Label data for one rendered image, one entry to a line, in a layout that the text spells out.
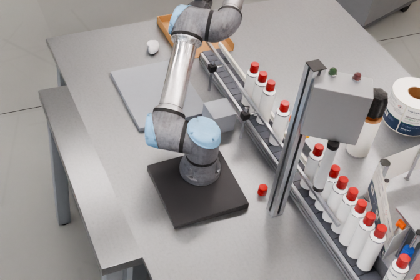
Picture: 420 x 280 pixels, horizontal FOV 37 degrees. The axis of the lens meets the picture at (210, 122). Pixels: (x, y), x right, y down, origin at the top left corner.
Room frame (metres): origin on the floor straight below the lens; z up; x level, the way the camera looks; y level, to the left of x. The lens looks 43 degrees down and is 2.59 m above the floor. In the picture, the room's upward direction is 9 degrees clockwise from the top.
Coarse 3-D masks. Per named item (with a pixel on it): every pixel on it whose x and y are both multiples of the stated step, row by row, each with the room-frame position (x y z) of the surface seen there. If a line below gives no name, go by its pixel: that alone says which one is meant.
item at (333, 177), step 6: (336, 168) 1.47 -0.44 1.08; (330, 174) 1.46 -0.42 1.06; (336, 174) 1.45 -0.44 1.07; (330, 180) 1.45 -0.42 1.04; (336, 180) 1.45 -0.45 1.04; (330, 186) 1.44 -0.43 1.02; (324, 192) 1.45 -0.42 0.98; (324, 198) 1.44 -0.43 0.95; (318, 204) 1.45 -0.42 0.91; (318, 210) 1.45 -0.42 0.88
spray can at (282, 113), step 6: (282, 102) 1.75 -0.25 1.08; (288, 102) 1.76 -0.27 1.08; (282, 108) 1.74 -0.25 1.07; (288, 108) 1.75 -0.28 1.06; (276, 114) 1.74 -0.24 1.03; (282, 114) 1.74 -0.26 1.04; (288, 114) 1.74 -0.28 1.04; (276, 120) 1.74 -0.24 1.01; (282, 120) 1.73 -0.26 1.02; (276, 126) 1.73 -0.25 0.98; (282, 126) 1.73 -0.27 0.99; (276, 132) 1.73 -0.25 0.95; (282, 132) 1.74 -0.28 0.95; (270, 138) 1.75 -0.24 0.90; (282, 138) 1.75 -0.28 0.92; (276, 144) 1.73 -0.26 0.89
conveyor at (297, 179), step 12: (216, 60) 2.21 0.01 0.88; (228, 84) 2.05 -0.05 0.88; (240, 96) 1.99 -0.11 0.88; (252, 120) 1.86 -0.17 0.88; (264, 132) 1.80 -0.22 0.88; (276, 156) 1.68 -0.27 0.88; (300, 180) 1.58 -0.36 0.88; (300, 192) 1.52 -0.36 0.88; (312, 204) 1.47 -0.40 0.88; (324, 228) 1.38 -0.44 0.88; (336, 240) 1.33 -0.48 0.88; (360, 276) 1.20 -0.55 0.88; (372, 276) 1.21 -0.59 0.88
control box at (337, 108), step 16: (320, 80) 1.42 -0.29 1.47; (336, 80) 1.43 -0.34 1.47; (368, 80) 1.45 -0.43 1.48; (320, 96) 1.38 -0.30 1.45; (336, 96) 1.38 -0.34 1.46; (352, 96) 1.38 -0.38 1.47; (368, 96) 1.38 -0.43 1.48; (304, 112) 1.42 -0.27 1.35; (320, 112) 1.38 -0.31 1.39; (336, 112) 1.38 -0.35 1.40; (352, 112) 1.38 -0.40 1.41; (304, 128) 1.39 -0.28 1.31; (320, 128) 1.38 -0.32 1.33; (336, 128) 1.38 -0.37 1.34; (352, 128) 1.38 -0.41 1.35; (352, 144) 1.38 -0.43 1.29
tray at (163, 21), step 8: (160, 16) 2.49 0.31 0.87; (168, 16) 2.51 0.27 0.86; (160, 24) 2.45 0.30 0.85; (168, 24) 2.48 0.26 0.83; (168, 32) 2.37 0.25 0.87; (168, 40) 2.36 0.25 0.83; (224, 40) 2.43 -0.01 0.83; (200, 48) 2.34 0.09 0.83; (208, 48) 2.34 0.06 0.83; (216, 48) 2.35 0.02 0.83; (232, 48) 2.36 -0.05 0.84
